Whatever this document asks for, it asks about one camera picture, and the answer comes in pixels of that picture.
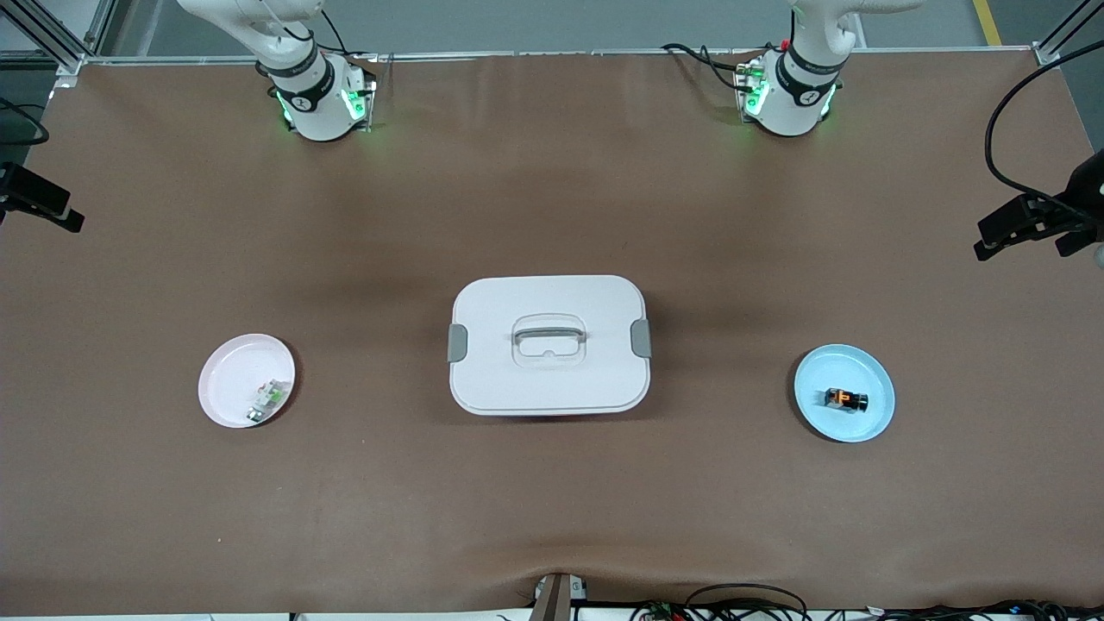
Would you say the light blue round plate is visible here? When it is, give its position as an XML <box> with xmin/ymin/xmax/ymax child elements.
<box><xmin>793</xmin><ymin>343</ymin><xmax>896</xmax><ymax>443</ymax></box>

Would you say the pink round plate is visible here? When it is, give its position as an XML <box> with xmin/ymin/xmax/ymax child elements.
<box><xmin>198</xmin><ymin>333</ymin><xmax>297</xmax><ymax>430</ymax></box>

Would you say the white lidded storage box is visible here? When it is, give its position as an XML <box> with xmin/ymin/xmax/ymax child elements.
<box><xmin>447</xmin><ymin>274</ymin><xmax>653</xmax><ymax>418</ymax></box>

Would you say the brown table mat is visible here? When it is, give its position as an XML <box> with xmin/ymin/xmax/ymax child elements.
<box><xmin>0</xmin><ymin>50</ymin><xmax>1104</xmax><ymax>615</ymax></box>

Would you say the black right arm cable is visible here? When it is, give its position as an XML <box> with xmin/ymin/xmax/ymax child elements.
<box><xmin>0</xmin><ymin>97</ymin><xmax>50</xmax><ymax>147</ymax></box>

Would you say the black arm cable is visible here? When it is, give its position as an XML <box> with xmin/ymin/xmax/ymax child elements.
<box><xmin>986</xmin><ymin>39</ymin><xmax>1104</xmax><ymax>208</ymax></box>
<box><xmin>0</xmin><ymin>97</ymin><xmax>50</xmax><ymax>147</ymax></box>

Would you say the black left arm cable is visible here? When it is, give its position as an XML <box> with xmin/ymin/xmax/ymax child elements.
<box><xmin>986</xmin><ymin>39</ymin><xmax>1104</xmax><ymax>208</ymax></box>

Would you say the aluminium frame post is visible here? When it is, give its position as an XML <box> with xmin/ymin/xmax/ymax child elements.
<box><xmin>1033</xmin><ymin>0</ymin><xmax>1104</xmax><ymax>68</ymax></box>
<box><xmin>0</xmin><ymin>0</ymin><xmax>117</xmax><ymax>78</ymax></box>

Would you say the green and white switch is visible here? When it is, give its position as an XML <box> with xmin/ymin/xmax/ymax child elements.
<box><xmin>246</xmin><ymin>378</ymin><xmax>291</xmax><ymax>425</ymax></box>

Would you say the black base cable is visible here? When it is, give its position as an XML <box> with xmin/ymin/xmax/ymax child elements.
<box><xmin>317</xmin><ymin>7</ymin><xmax>349</xmax><ymax>58</ymax></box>
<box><xmin>662</xmin><ymin>42</ymin><xmax>762</xmax><ymax>92</ymax></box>

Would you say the black cable bundle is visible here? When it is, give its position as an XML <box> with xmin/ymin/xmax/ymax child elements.
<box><xmin>867</xmin><ymin>599</ymin><xmax>1104</xmax><ymax>621</ymax></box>

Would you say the black looped cable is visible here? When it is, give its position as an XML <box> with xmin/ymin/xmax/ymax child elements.
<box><xmin>685</xmin><ymin>583</ymin><xmax>810</xmax><ymax>621</ymax></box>

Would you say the aluminium table edge rail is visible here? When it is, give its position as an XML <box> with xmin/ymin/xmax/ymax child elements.
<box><xmin>52</xmin><ymin>47</ymin><xmax>1060</xmax><ymax>70</ymax></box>

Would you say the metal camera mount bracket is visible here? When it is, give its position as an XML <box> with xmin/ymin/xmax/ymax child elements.
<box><xmin>530</xmin><ymin>572</ymin><xmax>589</xmax><ymax>621</ymax></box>

